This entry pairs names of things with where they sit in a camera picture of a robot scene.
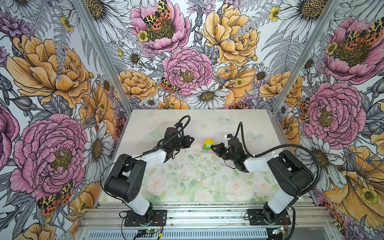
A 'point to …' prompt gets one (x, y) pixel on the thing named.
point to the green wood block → (205, 147)
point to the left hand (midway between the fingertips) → (193, 142)
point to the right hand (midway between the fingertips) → (210, 150)
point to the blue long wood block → (206, 151)
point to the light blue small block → (208, 145)
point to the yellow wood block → (209, 141)
